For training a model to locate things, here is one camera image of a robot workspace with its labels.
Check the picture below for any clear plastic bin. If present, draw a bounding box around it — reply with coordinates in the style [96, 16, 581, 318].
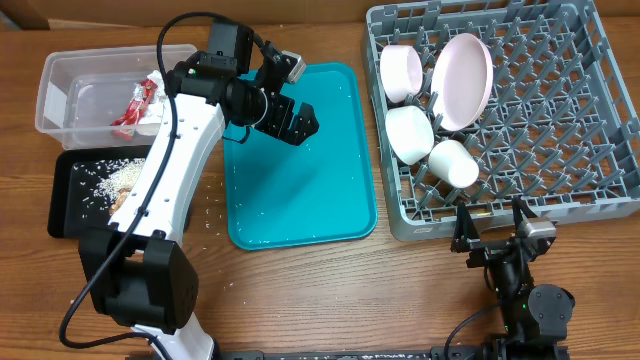
[34, 43, 216, 151]

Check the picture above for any grey dishwasher rack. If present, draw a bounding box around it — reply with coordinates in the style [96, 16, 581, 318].
[363, 0, 639, 241]

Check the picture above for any pink bowl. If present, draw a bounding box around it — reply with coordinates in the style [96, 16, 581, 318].
[380, 45, 423, 103]

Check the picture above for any teal plastic tray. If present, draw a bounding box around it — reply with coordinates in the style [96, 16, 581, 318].
[224, 63, 378, 250]

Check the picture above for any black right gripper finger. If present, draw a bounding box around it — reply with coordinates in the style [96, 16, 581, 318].
[453, 202, 480, 243]
[511, 196, 537, 225]

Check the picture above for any white bowl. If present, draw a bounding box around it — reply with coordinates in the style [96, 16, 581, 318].
[385, 105, 434, 165]

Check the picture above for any brown food chunk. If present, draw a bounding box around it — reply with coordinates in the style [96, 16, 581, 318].
[109, 188, 131, 215]

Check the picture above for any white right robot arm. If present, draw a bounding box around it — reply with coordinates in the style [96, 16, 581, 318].
[430, 197, 576, 359]

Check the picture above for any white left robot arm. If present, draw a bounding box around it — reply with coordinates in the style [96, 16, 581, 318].
[78, 14, 319, 360]

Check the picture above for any pink plate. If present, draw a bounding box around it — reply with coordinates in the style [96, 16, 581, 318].
[431, 33, 494, 131]

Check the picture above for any small white cup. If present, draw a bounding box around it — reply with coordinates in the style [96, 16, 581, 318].
[428, 140, 479, 188]

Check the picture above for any white napkin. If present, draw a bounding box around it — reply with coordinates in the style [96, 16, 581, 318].
[136, 70, 167, 136]

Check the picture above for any white rice pile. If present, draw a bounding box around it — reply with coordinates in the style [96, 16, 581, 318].
[67, 158, 145, 224]

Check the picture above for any black food waste tray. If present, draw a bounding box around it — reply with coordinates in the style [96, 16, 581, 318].
[47, 145, 150, 239]

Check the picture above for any red snack wrapper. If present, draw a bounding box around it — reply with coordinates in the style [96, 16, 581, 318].
[111, 79, 158, 141]

